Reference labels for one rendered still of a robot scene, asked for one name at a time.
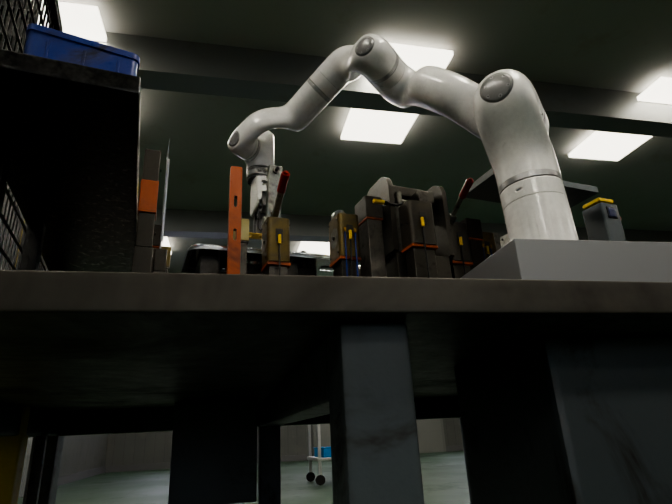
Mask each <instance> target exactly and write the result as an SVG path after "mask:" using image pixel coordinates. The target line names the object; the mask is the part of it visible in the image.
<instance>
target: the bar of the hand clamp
mask: <svg viewBox="0 0 672 504"><path fill-rule="evenodd" d="M282 171H283V167H282V166H275V165H269V167H268V171H267V195H266V216H267V217H270V214H272V211H273V207H274V203H275V199H276V195H277V187H278V183H279V179H280V175H281V172H282Z"/></svg>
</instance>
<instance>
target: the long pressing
mask: <svg viewBox="0 0 672 504"><path fill-rule="evenodd" d="M200 255H208V256H219V257H220V274H226V273H227V245H217V244H206V243H197V244H193V245H192V246H190V247H189V248H188V249H187V251H186V255H185V258H184V262H183V265H182V268H181V272H182V273H195V269H196V266H197V263H198V261H199V258H200ZM290 259H291V260H290V262H292V263H298V266H299V265H308V266H309V268H313V269H314V276H333V271H329V270H320V269H321V268H330V255H326V254H315V253H304V252H293V251H290ZM248 262H251V264H256V265H259V263H261V262H262V249H260V248H249V247H247V264H248ZM222 268H225V269H222Z"/></svg>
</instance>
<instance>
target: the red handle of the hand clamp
mask: <svg viewBox="0 0 672 504"><path fill-rule="evenodd" d="M289 177H290V173H288V171H286V170H284V171H282V172H281V175H280V179H279V183H278V187H277V195H276V199H275V203H274V207H273V211H272V215H271V217H278V215H279V212H280V208H281V204H282V200H283V196H284V193H285V192H286V188H287V184H288V181H289Z"/></svg>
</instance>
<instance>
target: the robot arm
mask: <svg viewBox="0 0 672 504"><path fill-rule="evenodd" d="M361 75H362V76H364V77H365V78H366V80H367V81H368V82H369V83H370V84H371V85H372V86H373V87H374V88H375V89H376V90H377V91H378V92H379V94H380V95H381V96H382V97H383V98H385V99H386V100H387V101H388V102H390V103H391V104H393V105H395V106H398V107H401V108H408V107H411V106H418V107H421V108H424V109H427V110H429V111H432V112H434V113H437V114H439V115H441V116H444V117H446V118H448V119H449V120H451V121H453V122H455V123H456V124H458V125H460V126H461V127H463V128H464V129H466V130H467V131H469V132H470V133H472V134H473V135H475V136H476V137H478V138H479V139H481V140H482V143H483V146H484V148H485V151H486V153H487V156H488V158H489V161H490V164H491V166H492V169H493V171H494V174H495V178H496V182H497V186H498V191H499V196H500V200H501V205H502V209H503V214H504V218H505V223H506V228H507V233H508V237H509V242H510V241H511V240H513V239H554V240H579V238H578V235H577V231H576V227H575V224H574V220H573V216H572V213H571V209H570V205H569V202H568V198H567V194H566V191H565V187H564V183H563V180H562V176H561V172H560V169H559V165H558V162H557V158H556V155H555V152H554V149H553V146H552V143H551V140H550V138H549V135H548V134H549V121H548V117H547V115H546V113H545V110H544V108H543V106H542V103H541V101H540V99H539V97H538V94H537V92H536V90H535V88H534V86H533V84H532V83H531V81H530V80H529V79H528V78H527V77H526V76H525V75H524V74H522V73H521V72H519V71H516V70H513V69H502V70H498V71H495V72H493V73H491V74H489V75H488V76H486V77H485V78H484V79H483V80H482V81H481V82H480V84H478V83H476V82H474V81H472V80H471V79H469V78H466V77H464V76H462V75H460V74H458V73H455V72H453V71H450V70H447V69H444V68H441V67H437V66H424V67H421V68H420V69H418V70H417V71H415V70H413V69H412V68H410V67H409V66H408V65H407V64H406V63H405V62H404V61H403V60H402V59H401V57H400V56H399V55H398V54H397V52H396V51H395V50H394V48H393V47H392V46H391V45H390V43H389V42H388V41H387V40H385V39H384V38H383V37H381V36H379V35H377V34H372V33H369V34H365V35H364V36H362V37H361V38H360V39H359V40H358V41H357V42H356V43H355V45H346V46H342V47H340V48H338V49H336V50H335V51H333V52H332V53H331V54H330V55H329V56H328V57H327V58H326V59H325V61H324V62H323V63H322V64H321V65H320V66H319V67H318V68H317V70H316V71H315V72H314V73H313V74H312V75H311V76H310V77H309V78H308V80H307V81H306V82H305V83H304V84H303V85H302V86H301V88H300V89H299V90H298V91H297V92H296V93H295V95H294V96H293V97H292V98H291V99H290V100H289V101H288V103H287V104H285V105H284V106H281V107H272V108H265V109H261V110H258V111H256V112H254V113H252V114H251V115H249V116H248V117H247V118H246V119H245V120H244V121H243V122H242V123H241V124H240V125H239V126H238V127H237V128H236V129H235V131H234V132H233V133H232V135H231V136H230V138H229V140H228V148H229V150H230V151H231V152H232V153H233V154H235V155H236V156H238V157H240V158H241V159H243V160H244V161H245V163H246V180H247V182H248V185H249V186H251V192H250V216H251V217H253V216H254V230H253V233H262V230H261V222H262V218H263V216H266V195H267V171H268V167H269V165H274V135H273V134H272V133H271V132H270V131H269V130H272V129H278V128H281V129H287V130H291V131H295V132H300V131H302V130H304V129H305V128H306V127H307V126H308V125H309V124H310V123H311V122H312V121H313V120H314V119H315V118H316V117H317V115H318V114H319V113H320V112H321V111H322V110H323V109H324V108H325V107H326V106H327V105H328V104H329V103H330V102H331V101H332V100H333V99H334V97H335V96H336V95H337V94H338V93H339V92H340V91H341V90H342V89H343V88H344V87H345V86H346V85H347V84H348V83H349V82H351V81H354V80H356V79H357V78H359V77H360V76H361Z"/></svg>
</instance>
